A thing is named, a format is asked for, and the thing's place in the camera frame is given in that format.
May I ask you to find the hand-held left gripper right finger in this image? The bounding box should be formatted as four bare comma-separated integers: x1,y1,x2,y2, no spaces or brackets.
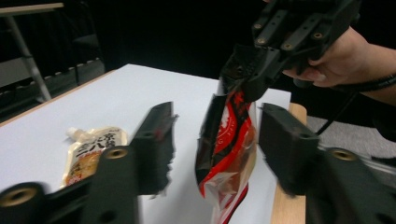
259,103,396,224

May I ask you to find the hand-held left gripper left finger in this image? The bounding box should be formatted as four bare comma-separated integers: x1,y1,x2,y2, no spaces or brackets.
82,101,179,224

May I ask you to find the black and red snack packet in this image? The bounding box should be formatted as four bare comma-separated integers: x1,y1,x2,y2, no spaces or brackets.
195,77,260,224

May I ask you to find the white spout pouch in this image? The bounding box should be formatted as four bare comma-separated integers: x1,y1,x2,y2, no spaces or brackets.
60,125,129,189

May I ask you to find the white table mat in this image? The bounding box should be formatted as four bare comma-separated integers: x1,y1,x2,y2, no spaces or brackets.
0,63,292,224

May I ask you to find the desk with metal legs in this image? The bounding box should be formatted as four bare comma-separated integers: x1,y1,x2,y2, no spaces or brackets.
0,2,64,104

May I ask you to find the black cable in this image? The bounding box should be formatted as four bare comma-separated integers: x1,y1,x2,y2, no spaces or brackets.
316,91,360,136

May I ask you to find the black wrist strap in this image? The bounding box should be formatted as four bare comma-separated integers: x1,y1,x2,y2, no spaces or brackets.
330,73,396,93

